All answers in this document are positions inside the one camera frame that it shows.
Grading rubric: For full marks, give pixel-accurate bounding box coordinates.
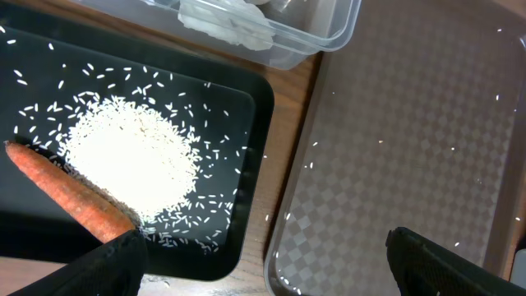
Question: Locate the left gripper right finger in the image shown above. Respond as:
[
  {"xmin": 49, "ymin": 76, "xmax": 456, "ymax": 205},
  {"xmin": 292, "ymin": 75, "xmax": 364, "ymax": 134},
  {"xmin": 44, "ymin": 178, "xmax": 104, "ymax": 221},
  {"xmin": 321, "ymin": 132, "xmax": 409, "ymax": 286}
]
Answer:
[{"xmin": 385, "ymin": 227, "xmax": 525, "ymax": 296}]

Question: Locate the white tissue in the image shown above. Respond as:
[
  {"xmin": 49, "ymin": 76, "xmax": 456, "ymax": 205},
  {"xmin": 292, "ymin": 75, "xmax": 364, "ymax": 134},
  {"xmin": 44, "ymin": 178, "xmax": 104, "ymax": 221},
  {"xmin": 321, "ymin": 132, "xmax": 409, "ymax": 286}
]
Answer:
[{"xmin": 178, "ymin": 1, "xmax": 275, "ymax": 51}]

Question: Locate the brown serving tray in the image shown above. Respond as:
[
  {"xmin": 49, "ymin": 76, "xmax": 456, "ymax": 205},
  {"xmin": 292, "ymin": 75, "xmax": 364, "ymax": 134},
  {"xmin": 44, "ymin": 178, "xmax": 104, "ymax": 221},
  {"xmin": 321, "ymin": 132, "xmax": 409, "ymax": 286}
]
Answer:
[{"xmin": 265, "ymin": 0, "xmax": 525, "ymax": 295}]

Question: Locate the white rice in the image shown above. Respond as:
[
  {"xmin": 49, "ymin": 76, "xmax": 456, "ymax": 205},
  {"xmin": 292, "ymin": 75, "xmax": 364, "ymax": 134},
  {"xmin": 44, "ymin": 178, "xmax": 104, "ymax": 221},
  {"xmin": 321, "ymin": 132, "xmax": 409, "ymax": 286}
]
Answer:
[{"xmin": 0, "ymin": 24, "xmax": 250, "ymax": 252}]

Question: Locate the black tray bin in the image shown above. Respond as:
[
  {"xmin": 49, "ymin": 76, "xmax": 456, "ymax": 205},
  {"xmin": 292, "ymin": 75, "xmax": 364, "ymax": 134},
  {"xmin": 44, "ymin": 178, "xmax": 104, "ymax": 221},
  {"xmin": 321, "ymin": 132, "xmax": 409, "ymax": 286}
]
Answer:
[{"xmin": 1, "ymin": 3, "xmax": 274, "ymax": 281}]

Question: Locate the orange carrot piece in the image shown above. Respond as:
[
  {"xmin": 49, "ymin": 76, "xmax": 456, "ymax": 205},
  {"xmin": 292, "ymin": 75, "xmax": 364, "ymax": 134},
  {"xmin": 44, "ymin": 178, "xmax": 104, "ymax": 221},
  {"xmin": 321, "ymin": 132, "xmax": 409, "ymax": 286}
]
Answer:
[{"xmin": 5, "ymin": 141, "xmax": 136, "ymax": 243}]

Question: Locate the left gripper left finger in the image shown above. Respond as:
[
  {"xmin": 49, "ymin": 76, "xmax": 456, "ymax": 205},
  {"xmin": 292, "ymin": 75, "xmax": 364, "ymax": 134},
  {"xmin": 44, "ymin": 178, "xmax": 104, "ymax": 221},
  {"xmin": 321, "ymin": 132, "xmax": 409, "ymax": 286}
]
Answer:
[{"xmin": 10, "ymin": 230, "xmax": 148, "ymax": 296}]

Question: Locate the clear plastic bin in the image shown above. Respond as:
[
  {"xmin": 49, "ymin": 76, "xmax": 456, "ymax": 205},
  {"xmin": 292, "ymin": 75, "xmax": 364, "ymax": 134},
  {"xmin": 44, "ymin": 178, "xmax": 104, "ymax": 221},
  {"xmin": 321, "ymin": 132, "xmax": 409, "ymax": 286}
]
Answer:
[{"xmin": 79, "ymin": 0, "xmax": 361, "ymax": 70}]

